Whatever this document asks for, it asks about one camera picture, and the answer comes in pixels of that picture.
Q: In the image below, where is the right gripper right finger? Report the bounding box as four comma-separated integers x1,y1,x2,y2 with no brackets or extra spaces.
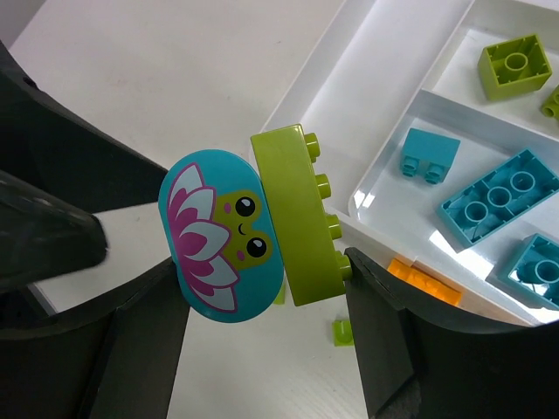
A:
345,247,558,418

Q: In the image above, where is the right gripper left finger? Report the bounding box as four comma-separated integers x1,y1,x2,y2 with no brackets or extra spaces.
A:
1,259,190,418

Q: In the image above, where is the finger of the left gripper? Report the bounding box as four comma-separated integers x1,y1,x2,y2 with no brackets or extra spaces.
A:
1,172,107,291
1,47,167,213

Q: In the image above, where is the small teal lego brick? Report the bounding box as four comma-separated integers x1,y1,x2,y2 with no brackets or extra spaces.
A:
495,234,558,310

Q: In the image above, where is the long teal lego brick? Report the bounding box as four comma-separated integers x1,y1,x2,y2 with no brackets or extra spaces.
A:
437,149,558,248

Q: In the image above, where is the frog picture lego block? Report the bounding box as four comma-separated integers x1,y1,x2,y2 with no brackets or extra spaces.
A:
158,124,352,323

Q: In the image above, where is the teal curved lego brick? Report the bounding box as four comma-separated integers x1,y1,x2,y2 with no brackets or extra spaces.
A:
399,128,460,185

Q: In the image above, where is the green lego brick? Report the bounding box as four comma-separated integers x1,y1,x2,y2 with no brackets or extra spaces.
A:
478,34,553,101
541,86,559,120

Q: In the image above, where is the small green lego left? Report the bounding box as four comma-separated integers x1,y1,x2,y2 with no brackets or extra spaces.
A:
332,319,355,347

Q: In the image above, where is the orange lego row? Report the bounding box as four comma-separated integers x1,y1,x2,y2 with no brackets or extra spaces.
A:
388,258,462,306

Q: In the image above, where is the white compartment tray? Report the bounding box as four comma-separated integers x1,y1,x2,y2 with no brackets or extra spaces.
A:
266,1,558,326

